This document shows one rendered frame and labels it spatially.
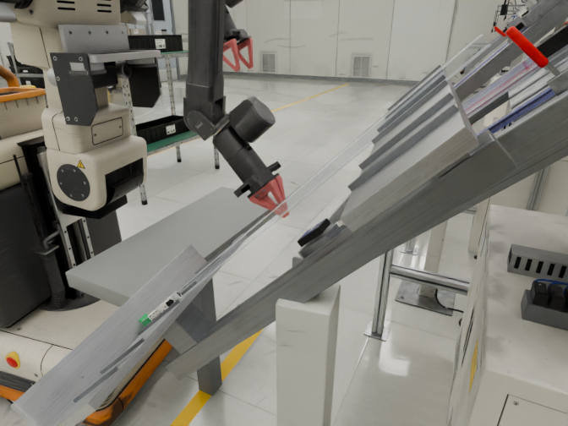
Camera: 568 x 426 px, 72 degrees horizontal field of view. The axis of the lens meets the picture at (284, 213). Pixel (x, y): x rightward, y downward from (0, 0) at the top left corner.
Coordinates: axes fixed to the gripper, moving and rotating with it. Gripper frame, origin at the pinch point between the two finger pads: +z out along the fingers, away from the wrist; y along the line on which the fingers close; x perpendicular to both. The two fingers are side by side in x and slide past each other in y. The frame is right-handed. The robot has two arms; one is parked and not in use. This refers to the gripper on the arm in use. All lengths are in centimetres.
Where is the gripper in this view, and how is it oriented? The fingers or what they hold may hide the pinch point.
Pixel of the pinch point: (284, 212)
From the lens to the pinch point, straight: 77.9
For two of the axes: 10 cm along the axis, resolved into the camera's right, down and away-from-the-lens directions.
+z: 6.1, 7.9, 0.3
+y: 4.5, -3.7, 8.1
